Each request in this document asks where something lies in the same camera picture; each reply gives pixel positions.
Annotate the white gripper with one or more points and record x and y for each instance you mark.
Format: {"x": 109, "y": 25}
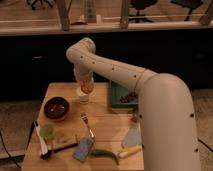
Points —
{"x": 83, "y": 75}

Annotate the orange apple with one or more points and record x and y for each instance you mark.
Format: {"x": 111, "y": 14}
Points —
{"x": 87, "y": 87}

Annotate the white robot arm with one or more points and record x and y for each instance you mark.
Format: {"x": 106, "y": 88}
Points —
{"x": 168, "y": 124}

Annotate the green plastic bin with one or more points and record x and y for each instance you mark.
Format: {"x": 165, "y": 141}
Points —
{"x": 116, "y": 91}

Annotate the silver fork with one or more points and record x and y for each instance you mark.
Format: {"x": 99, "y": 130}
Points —
{"x": 86, "y": 121}

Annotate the dark red bowl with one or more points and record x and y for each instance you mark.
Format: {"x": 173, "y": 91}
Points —
{"x": 56, "y": 108}

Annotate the dark items in bin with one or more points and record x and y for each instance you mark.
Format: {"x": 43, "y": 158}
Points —
{"x": 128, "y": 97}

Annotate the blue sponge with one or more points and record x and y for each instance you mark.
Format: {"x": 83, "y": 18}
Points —
{"x": 83, "y": 149}

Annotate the white black brush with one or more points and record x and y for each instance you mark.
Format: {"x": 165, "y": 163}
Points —
{"x": 44, "y": 149}

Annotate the black handled tool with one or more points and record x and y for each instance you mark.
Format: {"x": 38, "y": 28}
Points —
{"x": 56, "y": 150}

